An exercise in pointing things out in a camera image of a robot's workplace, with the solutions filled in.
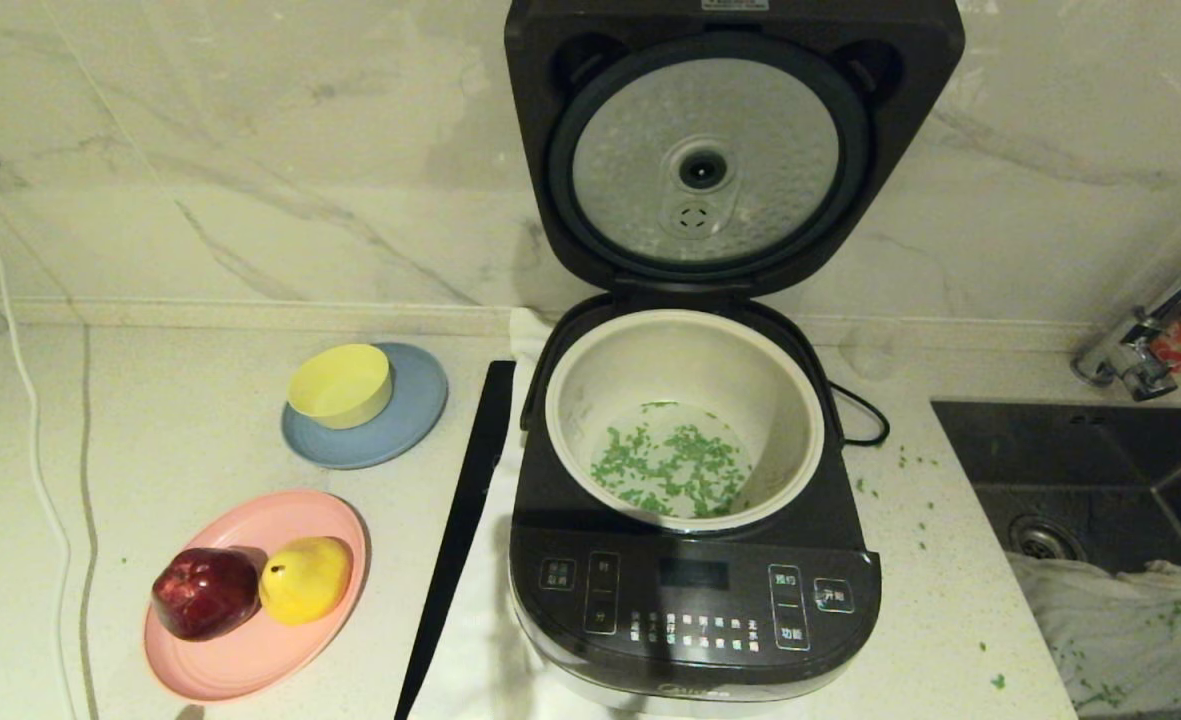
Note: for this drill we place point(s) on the chopped green vegetables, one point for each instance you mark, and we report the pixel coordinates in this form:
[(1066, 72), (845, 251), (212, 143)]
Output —
[(670, 460)]

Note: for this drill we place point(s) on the dark grey rice cooker lid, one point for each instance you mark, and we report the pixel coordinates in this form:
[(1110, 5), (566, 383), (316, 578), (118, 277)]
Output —
[(700, 120)]

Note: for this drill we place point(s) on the white inner pot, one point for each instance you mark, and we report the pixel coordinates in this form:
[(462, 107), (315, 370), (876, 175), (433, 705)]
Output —
[(590, 400)]

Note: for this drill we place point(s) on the yellow bowl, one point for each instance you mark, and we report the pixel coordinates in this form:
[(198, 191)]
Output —
[(340, 385)]

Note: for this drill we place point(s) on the dark grey rice cooker base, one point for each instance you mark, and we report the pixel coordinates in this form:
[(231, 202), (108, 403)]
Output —
[(690, 620)]

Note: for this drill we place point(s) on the black flat strip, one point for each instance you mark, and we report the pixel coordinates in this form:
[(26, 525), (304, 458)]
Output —
[(470, 480)]

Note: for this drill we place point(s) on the blue plate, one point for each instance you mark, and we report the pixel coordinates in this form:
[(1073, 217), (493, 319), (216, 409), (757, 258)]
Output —
[(412, 420)]

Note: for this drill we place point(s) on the yellow pear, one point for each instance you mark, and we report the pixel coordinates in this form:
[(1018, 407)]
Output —
[(305, 583)]

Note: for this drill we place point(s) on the red apple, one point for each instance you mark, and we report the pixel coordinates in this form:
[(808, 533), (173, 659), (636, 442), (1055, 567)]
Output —
[(205, 594)]

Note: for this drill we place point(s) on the pink plate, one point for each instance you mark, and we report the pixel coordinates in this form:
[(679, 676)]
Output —
[(250, 658)]

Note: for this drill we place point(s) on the stainless steel sink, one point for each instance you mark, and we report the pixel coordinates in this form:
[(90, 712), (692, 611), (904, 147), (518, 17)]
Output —
[(1050, 450)]

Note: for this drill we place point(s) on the metal sink drain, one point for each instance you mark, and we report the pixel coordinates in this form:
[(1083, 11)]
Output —
[(1040, 540)]

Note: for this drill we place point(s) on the chrome faucet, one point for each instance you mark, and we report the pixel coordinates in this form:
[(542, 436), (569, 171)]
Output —
[(1130, 365)]

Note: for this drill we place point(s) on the white cloth with green bits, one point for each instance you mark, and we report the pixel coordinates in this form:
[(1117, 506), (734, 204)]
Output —
[(1120, 630)]

